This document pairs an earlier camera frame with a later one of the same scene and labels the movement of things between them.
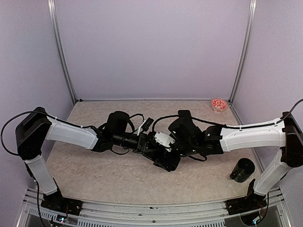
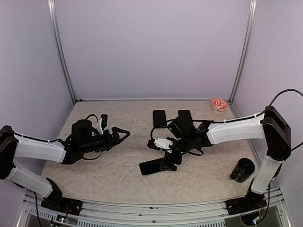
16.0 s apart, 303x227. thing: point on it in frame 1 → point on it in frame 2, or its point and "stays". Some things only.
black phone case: (154, 152) → (159, 118)
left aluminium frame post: (53, 16) stays
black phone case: (184, 116) stays
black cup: (243, 169) stays
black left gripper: (143, 143) → (110, 143)
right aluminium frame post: (246, 50) stays
